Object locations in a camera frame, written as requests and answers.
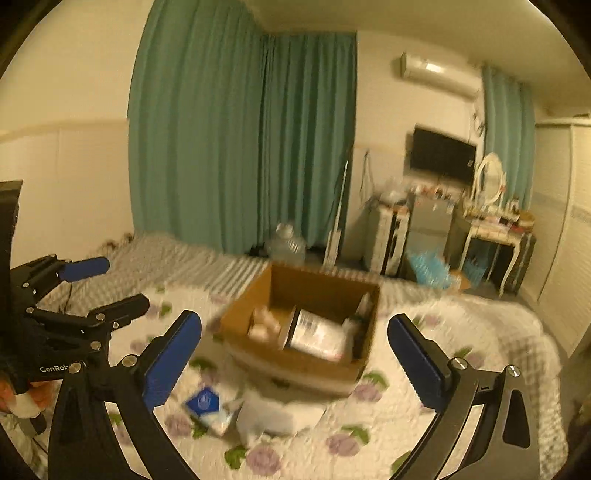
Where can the white louvred wardrobe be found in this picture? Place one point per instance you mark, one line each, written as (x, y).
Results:
(557, 282)

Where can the grey white sock bundle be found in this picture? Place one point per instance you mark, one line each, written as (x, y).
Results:
(260, 415)

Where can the black wall television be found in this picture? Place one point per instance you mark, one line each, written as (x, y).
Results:
(443, 155)

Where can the white suitcase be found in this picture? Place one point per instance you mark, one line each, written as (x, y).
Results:
(386, 237)

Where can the blue plastic basket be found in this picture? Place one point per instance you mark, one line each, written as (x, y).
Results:
(475, 269)

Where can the floral white quilt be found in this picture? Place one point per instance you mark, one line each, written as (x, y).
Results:
(364, 434)

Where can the blue white tissue pack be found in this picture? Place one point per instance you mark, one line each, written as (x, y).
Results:
(213, 411)

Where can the large teal curtain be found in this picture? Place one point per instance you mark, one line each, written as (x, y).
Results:
(233, 130)

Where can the grey checked bed sheet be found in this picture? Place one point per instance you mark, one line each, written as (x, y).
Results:
(175, 263)

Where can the left hand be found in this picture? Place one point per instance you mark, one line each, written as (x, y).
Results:
(37, 398)

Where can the plastic bag on suitcase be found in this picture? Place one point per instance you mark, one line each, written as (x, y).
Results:
(394, 192)

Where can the grey mini fridge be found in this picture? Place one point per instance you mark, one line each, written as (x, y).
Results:
(429, 225)

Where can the blue corrugated plastic sheet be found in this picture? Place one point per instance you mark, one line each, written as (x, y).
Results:
(428, 268)

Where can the white air conditioner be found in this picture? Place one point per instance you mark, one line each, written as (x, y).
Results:
(448, 78)

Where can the cream cloth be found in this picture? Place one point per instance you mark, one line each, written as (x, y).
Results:
(263, 327)

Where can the white labelled plastic package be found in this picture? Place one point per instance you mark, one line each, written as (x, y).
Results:
(319, 337)

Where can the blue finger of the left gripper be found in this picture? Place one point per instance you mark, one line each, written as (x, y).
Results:
(83, 269)
(116, 315)

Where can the teal curtain by wardrobe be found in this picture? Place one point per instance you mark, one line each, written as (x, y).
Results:
(510, 130)

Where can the brown cardboard box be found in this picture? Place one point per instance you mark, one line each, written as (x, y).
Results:
(280, 288)

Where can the white dressing table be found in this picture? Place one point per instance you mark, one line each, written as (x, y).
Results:
(485, 231)

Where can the white floor mop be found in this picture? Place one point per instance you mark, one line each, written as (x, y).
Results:
(331, 252)

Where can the white oval vanity mirror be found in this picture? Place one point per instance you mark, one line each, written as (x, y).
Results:
(489, 182)

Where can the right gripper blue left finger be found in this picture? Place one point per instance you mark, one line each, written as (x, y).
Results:
(82, 440)

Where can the clear water jug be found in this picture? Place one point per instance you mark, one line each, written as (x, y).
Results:
(285, 246)

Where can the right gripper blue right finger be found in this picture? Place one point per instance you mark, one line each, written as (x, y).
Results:
(504, 444)

